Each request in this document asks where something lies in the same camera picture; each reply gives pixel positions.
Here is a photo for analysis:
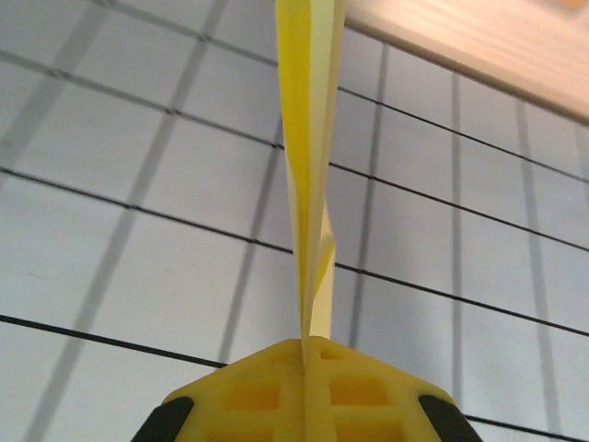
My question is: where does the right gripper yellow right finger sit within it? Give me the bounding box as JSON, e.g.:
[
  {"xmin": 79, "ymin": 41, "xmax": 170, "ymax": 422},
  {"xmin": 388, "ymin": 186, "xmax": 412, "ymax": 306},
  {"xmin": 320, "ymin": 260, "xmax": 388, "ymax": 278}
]
[{"xmin": 304, "ymin": 337, "xmax": 480, "ymax": 442}]

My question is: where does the peach wooden enclosure frame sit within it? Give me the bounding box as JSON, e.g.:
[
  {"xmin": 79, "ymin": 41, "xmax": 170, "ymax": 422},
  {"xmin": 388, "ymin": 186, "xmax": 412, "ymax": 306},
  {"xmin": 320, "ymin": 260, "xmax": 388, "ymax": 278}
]
[{"xmin": 343, "ymin": 0, "xmax": 589, "ymax": 128}]

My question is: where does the yellow paper sheet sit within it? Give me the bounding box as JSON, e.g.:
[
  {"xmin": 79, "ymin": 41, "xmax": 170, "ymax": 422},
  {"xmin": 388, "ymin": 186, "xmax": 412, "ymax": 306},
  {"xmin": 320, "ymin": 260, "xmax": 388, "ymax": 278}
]
[{"xmin": 274, "ymin": 0, "xmax": 347, "ymax": 367}]

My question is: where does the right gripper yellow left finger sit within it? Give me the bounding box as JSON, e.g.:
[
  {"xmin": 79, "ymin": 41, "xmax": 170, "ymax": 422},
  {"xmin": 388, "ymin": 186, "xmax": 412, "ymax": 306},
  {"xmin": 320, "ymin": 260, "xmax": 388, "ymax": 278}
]
[{"xmin": 132, "ymin": 338, "xmax": 306, "ymax": 442}]

